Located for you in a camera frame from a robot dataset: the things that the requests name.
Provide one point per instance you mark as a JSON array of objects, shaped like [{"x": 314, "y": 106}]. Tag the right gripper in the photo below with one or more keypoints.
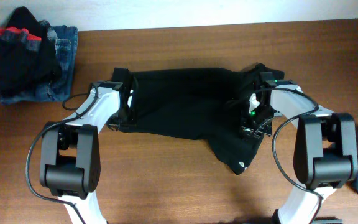
[{"x": 249, "y": 131}]

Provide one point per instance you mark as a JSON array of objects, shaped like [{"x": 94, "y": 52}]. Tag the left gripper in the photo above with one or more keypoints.
[{"x": 130, "y": 121}]

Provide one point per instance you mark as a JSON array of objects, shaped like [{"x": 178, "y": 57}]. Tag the black t-shirt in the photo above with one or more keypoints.
[{"x": 199, "y": 104}]

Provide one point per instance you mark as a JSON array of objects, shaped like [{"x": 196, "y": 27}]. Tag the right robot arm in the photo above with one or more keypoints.
[{"x": 325, "y": 153}]

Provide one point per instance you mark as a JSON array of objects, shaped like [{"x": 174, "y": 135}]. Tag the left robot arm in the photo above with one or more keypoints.
[{"x": 70, "y": 164}]

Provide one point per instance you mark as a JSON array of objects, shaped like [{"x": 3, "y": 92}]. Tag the folded blue denim jeans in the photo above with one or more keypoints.
[{"x": 65, "y": 42}]

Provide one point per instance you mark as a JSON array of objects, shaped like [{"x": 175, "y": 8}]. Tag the black garment with red trim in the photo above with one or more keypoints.
[{"x": 27, "y": 53}]

